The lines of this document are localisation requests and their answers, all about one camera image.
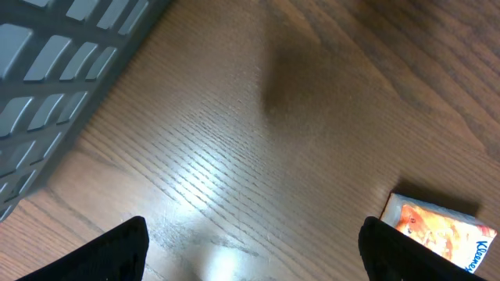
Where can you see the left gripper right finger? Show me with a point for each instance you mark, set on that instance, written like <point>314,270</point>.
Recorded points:
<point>389,255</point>

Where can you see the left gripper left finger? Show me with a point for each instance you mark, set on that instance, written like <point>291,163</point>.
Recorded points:
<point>117,255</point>

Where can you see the orange tissue pack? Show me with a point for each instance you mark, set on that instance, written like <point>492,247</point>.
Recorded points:
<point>459,238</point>

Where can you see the grey plastic basket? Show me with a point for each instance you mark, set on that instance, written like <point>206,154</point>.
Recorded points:
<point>58,61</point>

